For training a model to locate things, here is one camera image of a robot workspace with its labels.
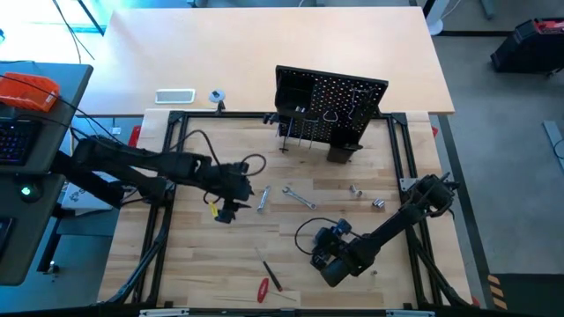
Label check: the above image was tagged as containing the white controller box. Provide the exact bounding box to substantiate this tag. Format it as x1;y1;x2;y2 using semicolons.
60;161;123;211

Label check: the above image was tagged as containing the beige desk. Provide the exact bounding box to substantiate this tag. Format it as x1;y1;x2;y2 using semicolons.
78;6;456;117

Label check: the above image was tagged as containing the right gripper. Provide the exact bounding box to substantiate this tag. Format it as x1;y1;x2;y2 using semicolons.
309;218;354;272

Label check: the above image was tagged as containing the double prong peg hook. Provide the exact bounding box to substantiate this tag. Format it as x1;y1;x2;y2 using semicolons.
298;117;319;151
276;116;295;153

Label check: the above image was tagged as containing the silver bar bracket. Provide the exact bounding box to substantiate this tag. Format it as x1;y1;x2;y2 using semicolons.
385;309;436;317
139;307;190;317

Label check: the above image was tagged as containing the grey side desk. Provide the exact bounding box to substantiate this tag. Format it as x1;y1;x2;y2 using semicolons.
0;61;94;287

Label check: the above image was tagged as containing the red capped screwdriver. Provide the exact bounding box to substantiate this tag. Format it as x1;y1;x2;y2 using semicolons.
254;247;285;293

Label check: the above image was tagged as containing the black keyboard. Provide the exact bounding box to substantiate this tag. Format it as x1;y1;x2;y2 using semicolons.
0;117;42;166

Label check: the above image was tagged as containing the black aluminium table frame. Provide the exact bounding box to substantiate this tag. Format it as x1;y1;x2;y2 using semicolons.
97;108;481;309

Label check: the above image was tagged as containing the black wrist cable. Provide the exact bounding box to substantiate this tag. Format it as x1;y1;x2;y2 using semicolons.
293;217;341;257
168;129;268;178

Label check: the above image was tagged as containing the long silver combination wrench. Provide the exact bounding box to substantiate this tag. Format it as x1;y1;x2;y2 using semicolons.
281;186;318;211

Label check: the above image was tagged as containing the orange plastic case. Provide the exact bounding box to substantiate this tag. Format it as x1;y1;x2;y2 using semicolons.
0;72;61;113

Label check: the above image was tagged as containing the small black pegboard bin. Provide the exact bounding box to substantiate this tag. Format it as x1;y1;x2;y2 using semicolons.
276;83;311;116

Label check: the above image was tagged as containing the black perforated pegboard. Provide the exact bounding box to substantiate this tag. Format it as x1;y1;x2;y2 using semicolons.
273;64;390;154

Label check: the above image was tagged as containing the white rectangular tray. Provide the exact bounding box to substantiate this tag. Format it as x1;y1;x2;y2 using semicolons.
154;88;197;106

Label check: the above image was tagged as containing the white floor stand base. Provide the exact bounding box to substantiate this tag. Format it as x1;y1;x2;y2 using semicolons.
421;0;453;36

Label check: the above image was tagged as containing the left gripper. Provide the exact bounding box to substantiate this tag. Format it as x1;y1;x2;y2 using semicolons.
204;160;256;225

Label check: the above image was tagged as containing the red item on case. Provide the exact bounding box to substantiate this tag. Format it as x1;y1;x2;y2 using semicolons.
532;18;564;35

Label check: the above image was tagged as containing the black slanted support bar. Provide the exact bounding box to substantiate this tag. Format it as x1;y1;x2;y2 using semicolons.
48;151;125;210

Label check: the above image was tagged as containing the yellow black hazard tape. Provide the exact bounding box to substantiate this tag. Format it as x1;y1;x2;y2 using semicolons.
486;273;503;311

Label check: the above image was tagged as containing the black equipment case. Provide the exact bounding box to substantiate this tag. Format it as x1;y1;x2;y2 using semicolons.
490;17;564;75

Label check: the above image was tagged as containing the red T-handle hex key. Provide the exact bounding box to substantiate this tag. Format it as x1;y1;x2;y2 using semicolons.
256;276;298;305

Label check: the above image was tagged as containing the black mouse with light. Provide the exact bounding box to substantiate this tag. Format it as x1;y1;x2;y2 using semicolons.
15;179;45;204

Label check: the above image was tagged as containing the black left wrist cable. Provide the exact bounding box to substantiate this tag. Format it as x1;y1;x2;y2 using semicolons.
168;129;268;178

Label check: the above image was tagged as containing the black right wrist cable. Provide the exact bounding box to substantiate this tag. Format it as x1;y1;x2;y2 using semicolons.
293;217;341;257

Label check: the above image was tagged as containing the black floor cable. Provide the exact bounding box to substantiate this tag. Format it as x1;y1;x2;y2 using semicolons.
51;0;96;63

